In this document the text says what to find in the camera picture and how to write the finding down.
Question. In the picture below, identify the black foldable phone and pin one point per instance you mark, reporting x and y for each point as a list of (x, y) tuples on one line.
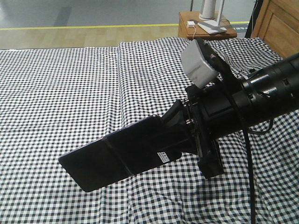
[(129, 151)]

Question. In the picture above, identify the black white checkered bedsheet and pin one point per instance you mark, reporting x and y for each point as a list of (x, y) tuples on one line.
[(53, 101)]

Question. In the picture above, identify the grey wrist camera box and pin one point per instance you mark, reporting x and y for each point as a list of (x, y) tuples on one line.
[(199, 62)]

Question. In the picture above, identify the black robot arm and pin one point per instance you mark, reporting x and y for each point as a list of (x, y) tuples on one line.
[(266, 94)]

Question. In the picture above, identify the white charger adapter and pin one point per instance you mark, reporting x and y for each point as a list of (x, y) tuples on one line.
[(190, 24)]

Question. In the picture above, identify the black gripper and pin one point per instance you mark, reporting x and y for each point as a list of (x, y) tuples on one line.
[(215, 117)]

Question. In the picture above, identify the white cylindrical appliance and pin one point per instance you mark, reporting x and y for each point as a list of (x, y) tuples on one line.
[(207, 10)]

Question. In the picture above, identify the wooden headboard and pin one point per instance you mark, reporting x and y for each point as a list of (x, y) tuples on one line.
[(278, 26)]

